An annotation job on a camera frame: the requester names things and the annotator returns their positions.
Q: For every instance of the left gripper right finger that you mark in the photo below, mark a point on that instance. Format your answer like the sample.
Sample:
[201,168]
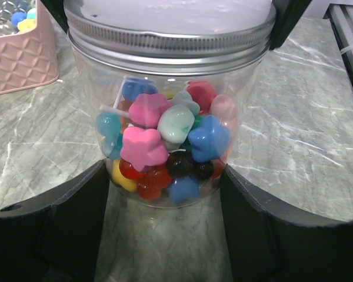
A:
[269,239]

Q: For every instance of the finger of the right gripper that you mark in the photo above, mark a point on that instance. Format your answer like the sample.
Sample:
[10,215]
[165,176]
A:
[56,9]
[289,13]

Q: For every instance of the aluminium rail frame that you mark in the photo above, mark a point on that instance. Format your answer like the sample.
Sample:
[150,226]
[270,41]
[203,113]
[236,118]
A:
[341,18]

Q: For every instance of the pink tin of star candies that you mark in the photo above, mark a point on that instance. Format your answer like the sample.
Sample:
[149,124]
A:
[27,58]

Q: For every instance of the clear round jar lid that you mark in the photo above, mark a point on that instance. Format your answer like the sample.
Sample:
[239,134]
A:
[171,38]

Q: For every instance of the clear glass jar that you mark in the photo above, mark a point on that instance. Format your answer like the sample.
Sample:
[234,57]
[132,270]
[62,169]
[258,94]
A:
[166,126]

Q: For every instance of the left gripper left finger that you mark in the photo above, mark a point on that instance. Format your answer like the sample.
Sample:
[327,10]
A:
[55,236]

